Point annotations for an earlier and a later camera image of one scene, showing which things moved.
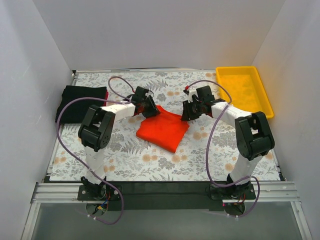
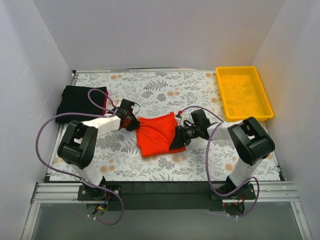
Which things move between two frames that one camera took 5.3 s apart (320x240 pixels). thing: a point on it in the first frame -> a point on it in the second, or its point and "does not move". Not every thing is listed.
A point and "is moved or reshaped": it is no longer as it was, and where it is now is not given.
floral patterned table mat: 207,151 does not move
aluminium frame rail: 277,192 does not move
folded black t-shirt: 75,111 does not move
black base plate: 166,196 does not move
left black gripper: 149,108 -> 133,123
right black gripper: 188,111 -> 180,135
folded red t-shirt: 107,97 does not move
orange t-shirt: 165,130 is moved or reshaped
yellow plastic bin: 246,87 does not move
